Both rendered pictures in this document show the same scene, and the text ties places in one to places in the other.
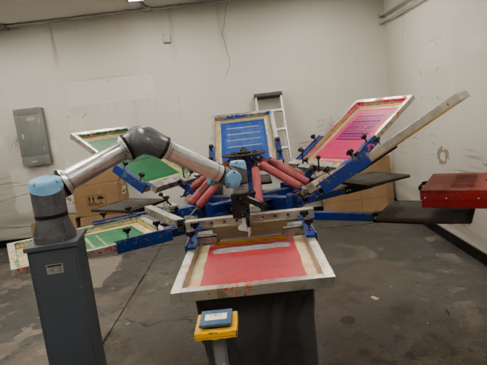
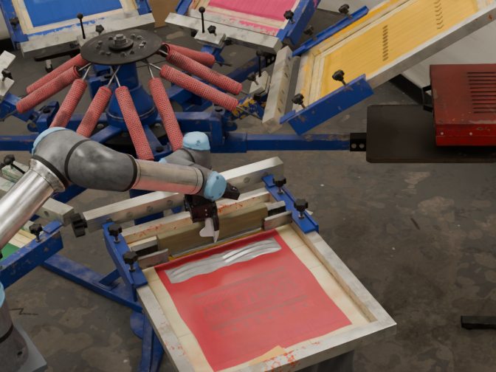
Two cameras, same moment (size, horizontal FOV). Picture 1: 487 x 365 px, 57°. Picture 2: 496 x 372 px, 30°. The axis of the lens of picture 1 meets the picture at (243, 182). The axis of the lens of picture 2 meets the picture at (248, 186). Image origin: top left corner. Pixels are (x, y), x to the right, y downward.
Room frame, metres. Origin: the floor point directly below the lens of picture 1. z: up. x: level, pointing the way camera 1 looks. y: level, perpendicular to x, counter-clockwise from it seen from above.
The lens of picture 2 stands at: (-0.12, 0.74, 2.67)
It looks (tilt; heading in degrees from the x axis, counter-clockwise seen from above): 33 degrees down; 338
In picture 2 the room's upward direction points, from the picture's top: 5 degrees counter-clockwise
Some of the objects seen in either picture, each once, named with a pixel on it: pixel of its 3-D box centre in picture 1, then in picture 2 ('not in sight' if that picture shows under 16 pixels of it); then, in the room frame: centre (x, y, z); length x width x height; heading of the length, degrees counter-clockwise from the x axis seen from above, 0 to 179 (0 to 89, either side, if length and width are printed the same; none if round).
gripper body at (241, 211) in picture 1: (240, 205); (200, 198); (2.08, 0.02, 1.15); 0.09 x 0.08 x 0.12; 89
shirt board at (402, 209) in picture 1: (348, 214); (309, 139); (2.58, -0.60, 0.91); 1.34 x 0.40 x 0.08; 59
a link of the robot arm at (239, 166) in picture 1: (238, 171); (196, 153); (2.08, 0.02, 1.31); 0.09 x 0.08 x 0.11; 114
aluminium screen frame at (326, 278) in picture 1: (251, 253); (240, 280); (1.88, 0.00, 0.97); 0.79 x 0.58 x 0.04; 179
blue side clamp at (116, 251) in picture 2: (194, 243); (125, 263); (2.12, 0.27, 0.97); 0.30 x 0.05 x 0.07; 179
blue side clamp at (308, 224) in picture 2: (307, 231); (291, 212); (2.11, -0.28, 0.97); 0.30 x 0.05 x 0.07; 179
